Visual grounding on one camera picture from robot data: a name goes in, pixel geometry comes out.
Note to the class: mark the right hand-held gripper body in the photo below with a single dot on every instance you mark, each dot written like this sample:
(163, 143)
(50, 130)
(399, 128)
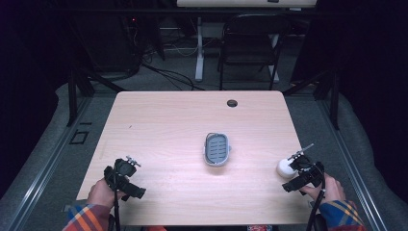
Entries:
(308, 176)

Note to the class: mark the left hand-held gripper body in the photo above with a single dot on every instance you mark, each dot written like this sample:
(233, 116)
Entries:
(122, 183)

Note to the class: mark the white round soap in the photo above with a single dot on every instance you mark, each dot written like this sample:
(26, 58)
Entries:
(285, 169)

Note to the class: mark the person's left hand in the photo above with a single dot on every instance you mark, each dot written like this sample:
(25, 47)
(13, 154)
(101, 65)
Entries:
(101, 194)

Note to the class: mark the person's right hand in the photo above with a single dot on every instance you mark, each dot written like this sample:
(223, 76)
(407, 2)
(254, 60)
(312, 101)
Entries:
(332, 191)

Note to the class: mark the black metal stand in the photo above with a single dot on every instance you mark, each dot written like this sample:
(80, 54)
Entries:
(72, 96)
(334, 99)

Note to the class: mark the person's red patterned clothing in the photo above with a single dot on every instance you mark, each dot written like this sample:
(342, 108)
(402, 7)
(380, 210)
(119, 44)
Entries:
(260, 228)

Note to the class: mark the grey soap dish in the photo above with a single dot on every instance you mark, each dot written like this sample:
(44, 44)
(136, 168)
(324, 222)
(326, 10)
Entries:
(217, 149)

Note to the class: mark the black folding chair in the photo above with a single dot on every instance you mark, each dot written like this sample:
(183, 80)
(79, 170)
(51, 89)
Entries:
(250, 48)

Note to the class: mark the white background desk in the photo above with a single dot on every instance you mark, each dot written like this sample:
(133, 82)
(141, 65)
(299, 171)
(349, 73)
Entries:
(199, 57)

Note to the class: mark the aluminium floor rail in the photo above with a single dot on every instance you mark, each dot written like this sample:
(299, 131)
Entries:
(352, 166)
(48, 163)

